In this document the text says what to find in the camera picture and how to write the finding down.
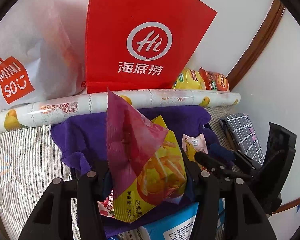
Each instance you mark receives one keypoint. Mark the blue tissue box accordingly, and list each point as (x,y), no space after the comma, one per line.
(170,225)

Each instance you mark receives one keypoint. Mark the striped bed sheet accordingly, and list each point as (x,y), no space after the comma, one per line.
(22,160)

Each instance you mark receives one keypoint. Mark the brown wooden door frame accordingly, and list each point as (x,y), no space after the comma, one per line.
(260,37)

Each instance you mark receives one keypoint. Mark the grey checked folded cloth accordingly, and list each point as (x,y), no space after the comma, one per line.
(242,132)

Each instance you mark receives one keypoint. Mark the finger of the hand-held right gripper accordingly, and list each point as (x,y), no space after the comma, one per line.
(207,160)
(222,152)

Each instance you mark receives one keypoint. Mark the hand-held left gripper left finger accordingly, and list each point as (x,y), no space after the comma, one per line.
(95,185)

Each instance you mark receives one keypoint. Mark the brown baseboard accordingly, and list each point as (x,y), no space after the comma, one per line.
(295,203)

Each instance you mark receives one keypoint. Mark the pink cherry snack packet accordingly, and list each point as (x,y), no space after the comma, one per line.
(106,205)

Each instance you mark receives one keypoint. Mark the pink white snack packet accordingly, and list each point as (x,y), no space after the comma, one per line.
(190,145)

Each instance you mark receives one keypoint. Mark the red paper bag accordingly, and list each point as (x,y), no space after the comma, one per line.
(140,17)

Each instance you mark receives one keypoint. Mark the yellow chip bag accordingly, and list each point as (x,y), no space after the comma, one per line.
(188,80)

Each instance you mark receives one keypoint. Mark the printed paper roll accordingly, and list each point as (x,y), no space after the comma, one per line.
(52,110)

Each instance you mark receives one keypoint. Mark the magenta yellow snack packet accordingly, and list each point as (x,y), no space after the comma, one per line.
(145,160)

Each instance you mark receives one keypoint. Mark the red chip bag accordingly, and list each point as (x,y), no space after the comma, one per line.
(217,81)

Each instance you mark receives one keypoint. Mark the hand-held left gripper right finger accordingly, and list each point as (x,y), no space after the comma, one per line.
(202,192)

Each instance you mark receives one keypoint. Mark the white plastic bag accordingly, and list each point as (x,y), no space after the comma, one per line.
(27,42)

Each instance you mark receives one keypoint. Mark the purple towel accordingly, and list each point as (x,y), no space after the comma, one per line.
(85,132)

